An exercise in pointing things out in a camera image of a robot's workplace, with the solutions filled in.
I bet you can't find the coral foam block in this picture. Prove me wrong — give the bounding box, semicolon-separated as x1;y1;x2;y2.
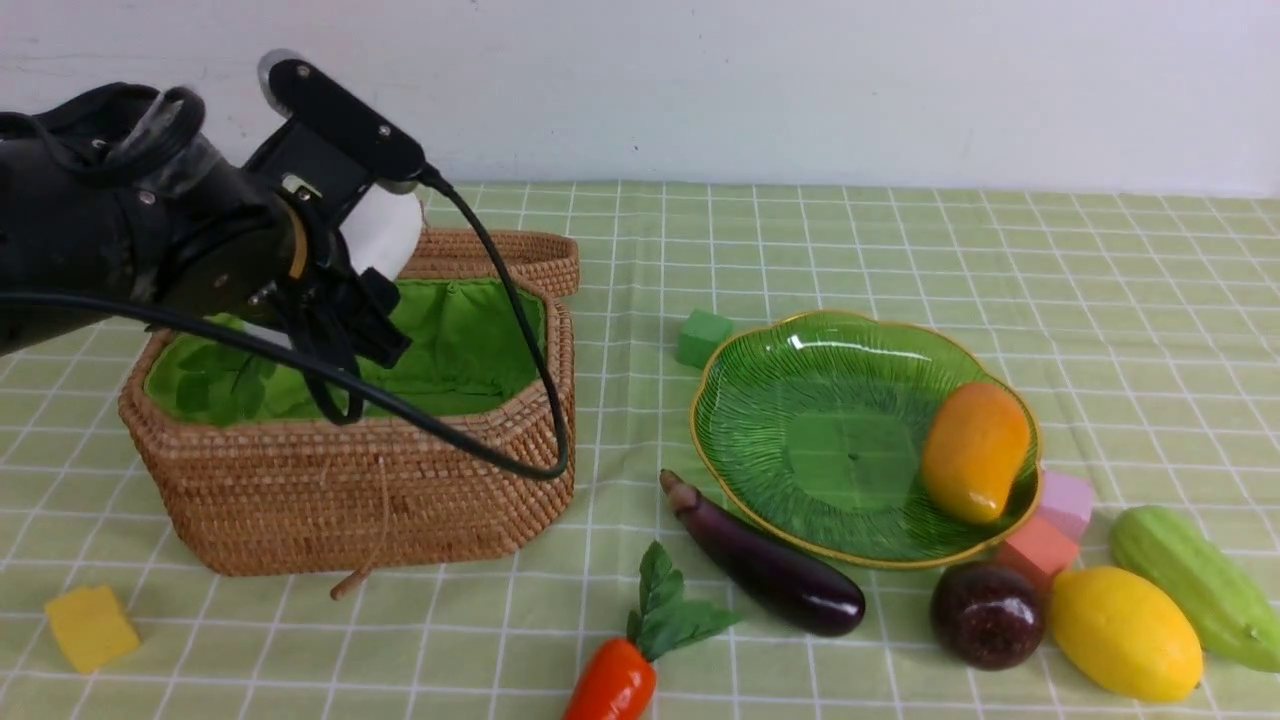
995;515;1079;594

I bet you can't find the pink foam cube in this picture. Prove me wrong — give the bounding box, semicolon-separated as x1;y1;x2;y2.
1036;471;1096;543

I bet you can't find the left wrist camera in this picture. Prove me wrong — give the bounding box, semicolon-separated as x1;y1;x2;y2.
257;47;428;195

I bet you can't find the green checkered tablecloth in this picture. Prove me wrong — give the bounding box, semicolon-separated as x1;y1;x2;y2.
1;183;1279;719

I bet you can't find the woven wicker basket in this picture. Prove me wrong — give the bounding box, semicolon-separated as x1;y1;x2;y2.
119;277;573;577

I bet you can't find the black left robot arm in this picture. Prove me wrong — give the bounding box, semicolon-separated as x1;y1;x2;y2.
1;60;428;424

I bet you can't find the wicker basket lid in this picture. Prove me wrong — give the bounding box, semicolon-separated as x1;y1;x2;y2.
398;228;581;299

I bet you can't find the orange toy mango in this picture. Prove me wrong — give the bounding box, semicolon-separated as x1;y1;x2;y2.
920;382;1032;527

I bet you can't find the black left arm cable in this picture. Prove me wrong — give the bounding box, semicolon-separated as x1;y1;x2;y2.
0;165;571;482

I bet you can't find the green glass leaf plate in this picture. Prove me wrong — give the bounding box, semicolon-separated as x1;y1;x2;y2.
689;310;1043;570

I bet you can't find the dark red passion fruit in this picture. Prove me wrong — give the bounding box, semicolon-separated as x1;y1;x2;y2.
929;561;1046;671

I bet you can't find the orange toy carrot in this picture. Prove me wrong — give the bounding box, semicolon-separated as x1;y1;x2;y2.
562;539;740;719

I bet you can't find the yellow toy lemon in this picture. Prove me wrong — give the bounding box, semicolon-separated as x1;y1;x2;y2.
1048;566;1204;705

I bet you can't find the yellow foam block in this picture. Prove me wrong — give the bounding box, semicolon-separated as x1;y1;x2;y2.
44;585;141;675

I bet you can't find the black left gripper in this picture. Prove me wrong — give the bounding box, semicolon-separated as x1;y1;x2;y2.
242;120;411;380

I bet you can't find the white toy radish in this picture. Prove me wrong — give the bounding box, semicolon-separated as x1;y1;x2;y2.
339;184;425;281

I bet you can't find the light green toy gourd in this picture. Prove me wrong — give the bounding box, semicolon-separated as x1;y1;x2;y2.
1108;505;1279;674

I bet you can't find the green foam cube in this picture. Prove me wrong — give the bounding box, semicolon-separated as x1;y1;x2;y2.
675;309;735;370

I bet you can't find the purple toy eggplant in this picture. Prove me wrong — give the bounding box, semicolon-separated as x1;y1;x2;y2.
658;469;867;637

